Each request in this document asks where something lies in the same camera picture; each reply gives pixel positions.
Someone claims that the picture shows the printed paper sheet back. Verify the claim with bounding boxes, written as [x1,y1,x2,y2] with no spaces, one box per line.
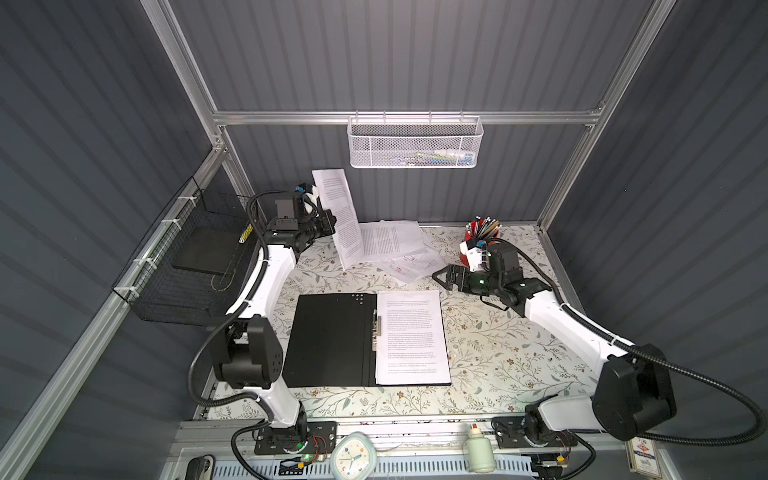
[360,221,426,262]

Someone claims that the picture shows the black stapler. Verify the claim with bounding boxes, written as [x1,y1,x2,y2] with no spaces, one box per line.
[183,455,215,480]

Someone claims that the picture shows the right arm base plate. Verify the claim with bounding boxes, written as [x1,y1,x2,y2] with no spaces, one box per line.
[490,414,578,449]

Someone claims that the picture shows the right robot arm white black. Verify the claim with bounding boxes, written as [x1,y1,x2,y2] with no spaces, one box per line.
[432,238,767,447]

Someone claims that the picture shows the white glue bottle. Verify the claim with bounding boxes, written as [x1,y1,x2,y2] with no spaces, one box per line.
[463,423,496,474]

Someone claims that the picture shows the red pen cup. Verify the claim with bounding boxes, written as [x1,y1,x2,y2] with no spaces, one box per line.
[460,237,483,272]

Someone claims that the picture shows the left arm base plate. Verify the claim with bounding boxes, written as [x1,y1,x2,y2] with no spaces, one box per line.
[252,421,338,455]

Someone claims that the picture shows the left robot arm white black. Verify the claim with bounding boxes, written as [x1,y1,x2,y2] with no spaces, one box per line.
[186,184,336,429]

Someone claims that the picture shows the orange folder black inside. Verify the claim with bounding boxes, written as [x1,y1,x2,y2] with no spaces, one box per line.
[281,291,452,389]

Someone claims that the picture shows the white table clock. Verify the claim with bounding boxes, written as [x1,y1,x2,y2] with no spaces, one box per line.
[330,432,378,480]

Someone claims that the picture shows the printed paper sheet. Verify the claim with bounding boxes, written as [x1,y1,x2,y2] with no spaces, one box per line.
[375,290,451,386]
[312,169,364,270]
[360,221,426,262]

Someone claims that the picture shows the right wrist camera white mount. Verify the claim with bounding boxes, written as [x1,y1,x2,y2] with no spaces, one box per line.
[460,238,486,272]

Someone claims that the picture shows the white wire mesh basket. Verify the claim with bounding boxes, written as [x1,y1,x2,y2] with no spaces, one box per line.
[346,114,484,169]

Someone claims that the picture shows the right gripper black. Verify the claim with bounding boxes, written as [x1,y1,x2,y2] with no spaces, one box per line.
[432,265,501,297]

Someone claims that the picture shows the yellow marker in basket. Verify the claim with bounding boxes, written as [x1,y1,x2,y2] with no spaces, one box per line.
[238,224,253,244]

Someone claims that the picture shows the playing card box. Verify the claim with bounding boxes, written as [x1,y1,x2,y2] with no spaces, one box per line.
[626,437,663,479]

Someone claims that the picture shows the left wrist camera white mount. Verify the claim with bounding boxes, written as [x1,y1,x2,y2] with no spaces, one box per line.
[296,183,319,205]

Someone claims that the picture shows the black wire mesh basket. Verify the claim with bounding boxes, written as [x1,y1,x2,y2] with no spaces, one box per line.
[113,180,255,327]

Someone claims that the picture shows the pens in red cup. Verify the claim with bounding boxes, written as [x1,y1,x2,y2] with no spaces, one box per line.
[465,217,502,241]

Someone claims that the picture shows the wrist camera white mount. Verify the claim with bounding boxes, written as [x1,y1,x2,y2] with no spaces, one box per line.
[296,183,319,205]
[460,238,486,272]

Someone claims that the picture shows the diagram paper sheet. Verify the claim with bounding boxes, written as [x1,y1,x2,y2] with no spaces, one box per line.
[376,247,447,284]

